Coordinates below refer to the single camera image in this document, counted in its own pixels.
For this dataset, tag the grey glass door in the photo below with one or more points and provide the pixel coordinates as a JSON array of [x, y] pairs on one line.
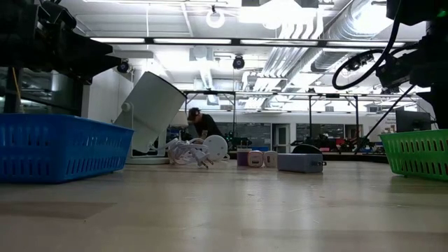
[[281, 138]]

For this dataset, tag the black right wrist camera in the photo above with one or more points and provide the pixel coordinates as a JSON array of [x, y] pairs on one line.
[[402, 68]]

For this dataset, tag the pink charger cube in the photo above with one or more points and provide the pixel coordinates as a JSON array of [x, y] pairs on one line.
[[255, 159]]

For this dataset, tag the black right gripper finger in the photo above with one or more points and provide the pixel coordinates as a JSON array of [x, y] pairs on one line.
[[441, 112]]

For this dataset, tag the white background lampshade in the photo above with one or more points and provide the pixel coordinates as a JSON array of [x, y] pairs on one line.
[[179, 119]]

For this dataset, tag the white desk lamp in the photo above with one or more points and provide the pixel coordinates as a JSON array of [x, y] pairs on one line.
[[154, 108]]

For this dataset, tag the black background gantry frame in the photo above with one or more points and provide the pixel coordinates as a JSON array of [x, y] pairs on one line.
[[309, 115]]

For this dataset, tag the long ceiling light strip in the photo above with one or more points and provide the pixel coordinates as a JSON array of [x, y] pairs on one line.
[[192, 41]]

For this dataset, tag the person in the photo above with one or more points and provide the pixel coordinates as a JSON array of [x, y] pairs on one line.
[[206, 126]]

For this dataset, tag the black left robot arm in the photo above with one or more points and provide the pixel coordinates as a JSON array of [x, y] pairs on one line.
[[17, 35]]

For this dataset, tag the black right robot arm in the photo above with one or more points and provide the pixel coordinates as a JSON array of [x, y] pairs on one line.
[[413, 10]]

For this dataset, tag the green plastic basket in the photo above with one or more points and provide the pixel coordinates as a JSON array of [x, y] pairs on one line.
[[416, 154]]

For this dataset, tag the black ceiling spot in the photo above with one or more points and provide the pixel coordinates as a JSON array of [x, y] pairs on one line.
[[238, 63], [124, 67]]

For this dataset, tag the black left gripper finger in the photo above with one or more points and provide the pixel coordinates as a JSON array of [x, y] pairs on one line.
[[98, 66], [91, 47]]

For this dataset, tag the blue plastic basket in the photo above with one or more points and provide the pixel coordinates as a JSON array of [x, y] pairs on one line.
[[52, 147]]

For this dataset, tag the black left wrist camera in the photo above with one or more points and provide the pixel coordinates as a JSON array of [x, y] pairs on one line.
[[56, 14]]

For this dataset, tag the black aluminium table frame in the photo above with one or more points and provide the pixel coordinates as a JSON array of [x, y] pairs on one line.
[[350, 158]]

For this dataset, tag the purple white charger cube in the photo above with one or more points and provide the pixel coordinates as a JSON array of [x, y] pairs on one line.
[[243, 157]]

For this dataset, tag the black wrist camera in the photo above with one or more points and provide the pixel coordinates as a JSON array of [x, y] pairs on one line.
[[402, 68], [56, 14]]

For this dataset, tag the black computer monitor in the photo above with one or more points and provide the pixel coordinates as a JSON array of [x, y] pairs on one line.
[[413, 120]]

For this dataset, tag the black ceiling track light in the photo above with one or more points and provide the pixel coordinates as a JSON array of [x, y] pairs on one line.
[[360, 60]]

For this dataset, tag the grey-blue power adapter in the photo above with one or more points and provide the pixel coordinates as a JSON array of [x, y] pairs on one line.
[[299, 162]]

